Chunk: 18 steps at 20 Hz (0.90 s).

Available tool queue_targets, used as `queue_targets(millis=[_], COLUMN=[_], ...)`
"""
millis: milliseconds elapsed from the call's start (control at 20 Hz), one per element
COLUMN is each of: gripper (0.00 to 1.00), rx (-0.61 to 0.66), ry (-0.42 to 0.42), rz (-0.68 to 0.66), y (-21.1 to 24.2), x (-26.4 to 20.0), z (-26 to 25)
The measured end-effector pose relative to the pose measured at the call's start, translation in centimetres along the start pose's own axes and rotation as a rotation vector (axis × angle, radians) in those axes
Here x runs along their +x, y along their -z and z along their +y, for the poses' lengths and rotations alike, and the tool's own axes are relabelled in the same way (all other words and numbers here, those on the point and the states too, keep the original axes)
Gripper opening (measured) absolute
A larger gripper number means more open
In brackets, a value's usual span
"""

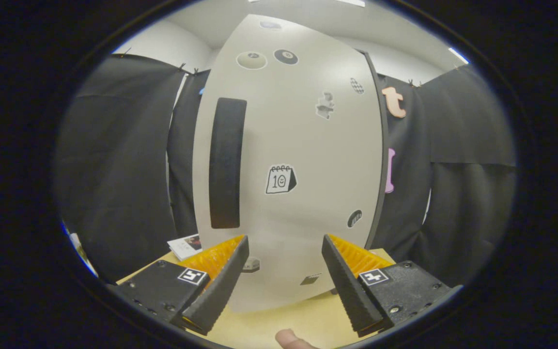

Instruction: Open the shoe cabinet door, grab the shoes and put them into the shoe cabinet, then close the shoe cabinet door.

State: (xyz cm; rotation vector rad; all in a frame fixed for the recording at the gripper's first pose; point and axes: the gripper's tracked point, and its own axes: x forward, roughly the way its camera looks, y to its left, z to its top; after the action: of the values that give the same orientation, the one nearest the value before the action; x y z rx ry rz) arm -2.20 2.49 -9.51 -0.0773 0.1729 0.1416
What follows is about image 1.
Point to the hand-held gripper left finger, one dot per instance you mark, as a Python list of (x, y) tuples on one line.
[(221, 283)]

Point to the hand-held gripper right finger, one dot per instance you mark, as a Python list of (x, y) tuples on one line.
[(349, 286)]

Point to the grey shoe cabinet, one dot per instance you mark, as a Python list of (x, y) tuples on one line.
[(384, 145)]

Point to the white shoe cabinet door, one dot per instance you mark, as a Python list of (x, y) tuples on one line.
[(308, 145)]

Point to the white book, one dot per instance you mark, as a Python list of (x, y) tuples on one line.
[(186, 246)]

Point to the small white side table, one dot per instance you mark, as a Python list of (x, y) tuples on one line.
[(83, 252)]

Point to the black backdrop cloth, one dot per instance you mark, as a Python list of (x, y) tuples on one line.
[(114, 169)]

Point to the long ceiling light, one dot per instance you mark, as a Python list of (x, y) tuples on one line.
[(351, 2)]

